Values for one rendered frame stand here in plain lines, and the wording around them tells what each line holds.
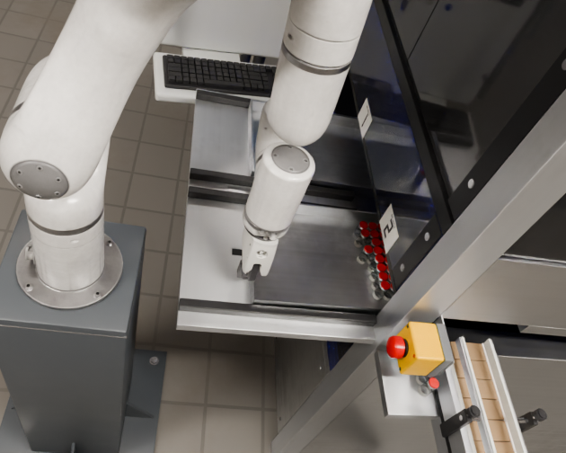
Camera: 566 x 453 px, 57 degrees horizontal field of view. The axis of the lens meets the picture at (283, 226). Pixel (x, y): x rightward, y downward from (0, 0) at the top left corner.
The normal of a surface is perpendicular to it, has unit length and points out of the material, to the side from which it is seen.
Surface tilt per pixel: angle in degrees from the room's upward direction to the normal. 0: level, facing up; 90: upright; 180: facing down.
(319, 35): 91
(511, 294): 90
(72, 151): 68
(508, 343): 0
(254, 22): 90
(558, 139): 90
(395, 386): 0
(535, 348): 0
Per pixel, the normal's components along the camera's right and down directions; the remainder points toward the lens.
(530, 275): 0.05, 0.79
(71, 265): 0.32, 0.79
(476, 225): -0.97, -0.12
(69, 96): 0.08, 0.46
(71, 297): 0.26, -0.60
